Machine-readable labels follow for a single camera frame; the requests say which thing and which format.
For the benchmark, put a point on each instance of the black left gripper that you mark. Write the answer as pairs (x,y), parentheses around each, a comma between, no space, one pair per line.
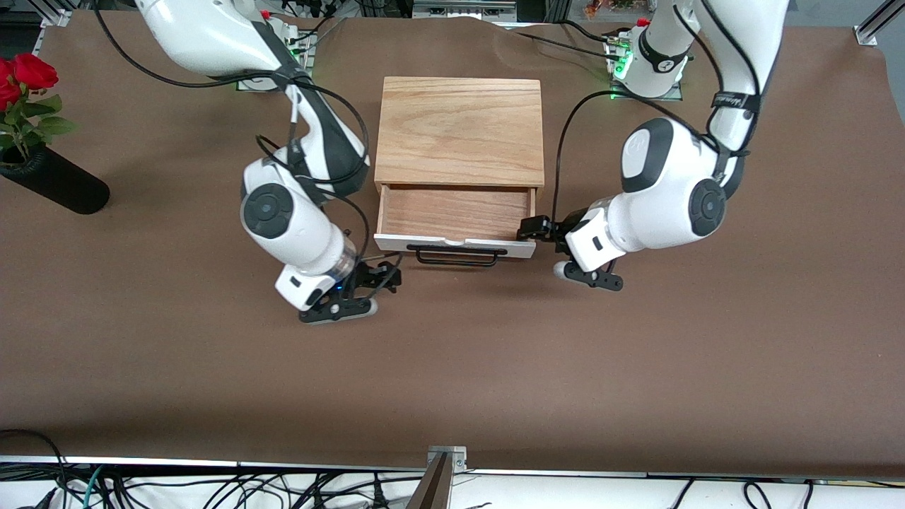
(558,230)

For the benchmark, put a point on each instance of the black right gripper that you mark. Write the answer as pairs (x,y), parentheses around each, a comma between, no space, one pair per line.
(365,277)

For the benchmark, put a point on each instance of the white-fronted wooden drawer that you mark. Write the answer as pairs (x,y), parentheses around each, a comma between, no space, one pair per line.
(456,212)

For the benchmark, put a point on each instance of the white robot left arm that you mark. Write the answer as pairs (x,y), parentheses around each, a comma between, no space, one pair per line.
(664,191)

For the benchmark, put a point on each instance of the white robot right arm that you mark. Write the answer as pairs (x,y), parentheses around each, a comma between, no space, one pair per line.
(290,226)

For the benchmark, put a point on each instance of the light wooden drawer cabinet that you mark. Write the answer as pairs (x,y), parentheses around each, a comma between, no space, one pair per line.
(459,127)

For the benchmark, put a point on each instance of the brown table cover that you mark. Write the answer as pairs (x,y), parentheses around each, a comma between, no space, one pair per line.
(452,353)

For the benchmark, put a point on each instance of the grey power strip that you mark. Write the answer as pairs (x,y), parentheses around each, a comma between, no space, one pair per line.
(463,8)

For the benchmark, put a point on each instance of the black cylindrical vase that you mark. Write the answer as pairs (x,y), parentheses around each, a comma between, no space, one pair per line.
(63,185)

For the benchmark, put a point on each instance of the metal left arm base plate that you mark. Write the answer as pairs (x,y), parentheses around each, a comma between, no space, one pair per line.
(675,95)

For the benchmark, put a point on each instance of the aluminium camera mount post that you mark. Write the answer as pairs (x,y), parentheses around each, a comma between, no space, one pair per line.
(442,470)

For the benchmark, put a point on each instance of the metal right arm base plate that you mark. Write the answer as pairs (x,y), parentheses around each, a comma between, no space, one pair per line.
(247,86)

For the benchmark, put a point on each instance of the aluminium table edge rail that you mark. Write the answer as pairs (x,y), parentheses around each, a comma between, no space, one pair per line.
(212,464)

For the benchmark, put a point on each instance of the aluminium frame profile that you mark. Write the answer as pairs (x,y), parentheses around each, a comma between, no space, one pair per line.
(53,10)
(877,25)

